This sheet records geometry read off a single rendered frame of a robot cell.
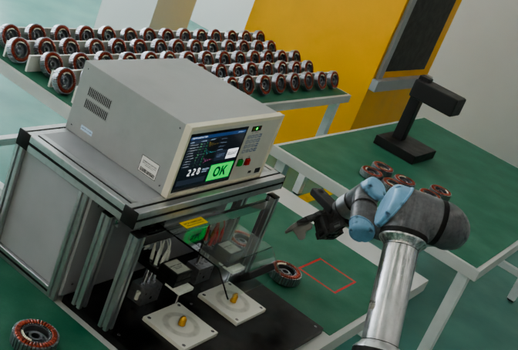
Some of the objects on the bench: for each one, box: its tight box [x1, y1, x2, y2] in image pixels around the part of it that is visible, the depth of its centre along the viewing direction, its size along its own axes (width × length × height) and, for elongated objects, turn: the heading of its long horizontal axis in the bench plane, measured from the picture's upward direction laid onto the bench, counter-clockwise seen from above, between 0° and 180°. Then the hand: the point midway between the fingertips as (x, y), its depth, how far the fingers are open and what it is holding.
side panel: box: [0, 143, 89, 301], centre depth 217 cm, size 28×3×32 cm, turn 13°
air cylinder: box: [127, 275, 163, 306], centre depth 227 cm, size 5×8×6 cm
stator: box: [9, 318, 59, 350], centre depth 197 cm, size 11×11×4 cm
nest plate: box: [142, 302, 218, 350], centre depth 222 cm, size 15×15×1 cm
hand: (301, 230), depth 266 cm, fingers open, 14 cm apart
